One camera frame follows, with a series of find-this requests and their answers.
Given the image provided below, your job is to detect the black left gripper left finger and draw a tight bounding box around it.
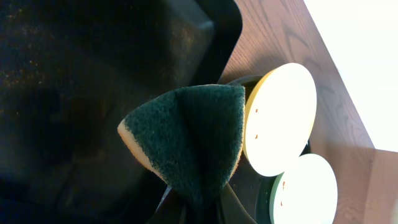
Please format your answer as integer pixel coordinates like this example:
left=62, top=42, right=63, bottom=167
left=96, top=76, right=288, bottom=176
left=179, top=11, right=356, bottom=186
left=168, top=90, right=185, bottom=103
left=146, top=189, right=187, bottom=224

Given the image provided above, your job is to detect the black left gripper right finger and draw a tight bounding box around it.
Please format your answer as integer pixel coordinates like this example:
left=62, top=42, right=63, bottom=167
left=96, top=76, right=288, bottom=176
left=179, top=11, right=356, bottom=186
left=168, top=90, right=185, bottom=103
left=217, top=184, right=256, bottom=224

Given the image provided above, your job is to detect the green and yellow sponge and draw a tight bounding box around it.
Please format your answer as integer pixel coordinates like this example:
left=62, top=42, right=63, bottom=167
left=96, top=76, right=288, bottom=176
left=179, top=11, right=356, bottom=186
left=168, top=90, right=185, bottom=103
left=118, top=85, right=245, bottom=207

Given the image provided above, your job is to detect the mint plate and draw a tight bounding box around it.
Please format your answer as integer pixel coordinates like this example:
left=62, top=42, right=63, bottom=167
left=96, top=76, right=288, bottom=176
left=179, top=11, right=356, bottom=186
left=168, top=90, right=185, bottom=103
left=269, top=154, right=338, bottom=224

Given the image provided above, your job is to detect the yellow plate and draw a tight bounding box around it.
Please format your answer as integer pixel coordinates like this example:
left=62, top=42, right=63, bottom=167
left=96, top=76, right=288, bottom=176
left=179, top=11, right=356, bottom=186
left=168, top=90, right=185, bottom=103
left=243, top=63, right=317, bottom=177

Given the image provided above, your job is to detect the black rectangular tray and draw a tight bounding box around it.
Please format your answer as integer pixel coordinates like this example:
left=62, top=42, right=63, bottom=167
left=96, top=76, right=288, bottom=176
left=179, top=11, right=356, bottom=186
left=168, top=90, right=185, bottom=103
left=1, top=0, right=243, bottom=223

